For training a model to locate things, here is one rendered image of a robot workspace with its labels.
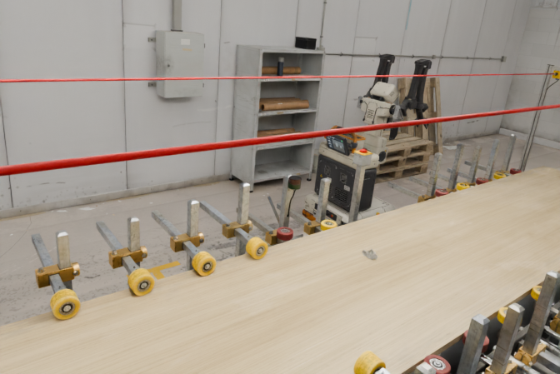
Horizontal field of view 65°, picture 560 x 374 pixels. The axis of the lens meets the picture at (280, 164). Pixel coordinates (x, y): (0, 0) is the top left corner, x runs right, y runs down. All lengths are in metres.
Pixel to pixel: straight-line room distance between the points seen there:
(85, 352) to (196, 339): 0.32
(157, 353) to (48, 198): 3.24
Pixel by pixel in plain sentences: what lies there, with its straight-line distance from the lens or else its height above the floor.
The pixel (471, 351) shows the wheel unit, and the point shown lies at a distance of 1.40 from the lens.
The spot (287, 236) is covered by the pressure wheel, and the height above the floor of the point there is 0.90.
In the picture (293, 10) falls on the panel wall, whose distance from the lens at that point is 5.31.
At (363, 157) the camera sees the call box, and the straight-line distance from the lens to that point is 2.39.
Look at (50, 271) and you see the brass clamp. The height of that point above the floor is 0.97.
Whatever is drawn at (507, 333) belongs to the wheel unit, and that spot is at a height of 1.02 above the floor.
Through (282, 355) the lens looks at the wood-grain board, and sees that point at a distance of 1.47.
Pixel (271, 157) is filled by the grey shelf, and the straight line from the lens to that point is 5.47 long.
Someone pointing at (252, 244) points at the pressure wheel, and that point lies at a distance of 1.87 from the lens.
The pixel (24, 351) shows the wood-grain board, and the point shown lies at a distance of 1.57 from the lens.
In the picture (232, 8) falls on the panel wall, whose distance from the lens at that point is 4.85.
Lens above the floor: 1.88
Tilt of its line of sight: 19 degrees down
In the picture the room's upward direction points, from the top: 5 degrees clockwise
